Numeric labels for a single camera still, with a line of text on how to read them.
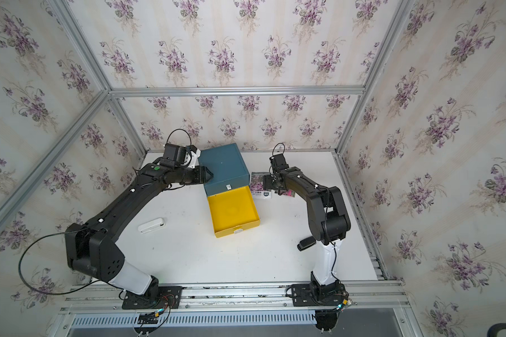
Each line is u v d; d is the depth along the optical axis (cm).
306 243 82
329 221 52
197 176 73
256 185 104
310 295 73
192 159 69
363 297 73
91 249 42
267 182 90
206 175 76
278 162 78
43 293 67
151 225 88
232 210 88
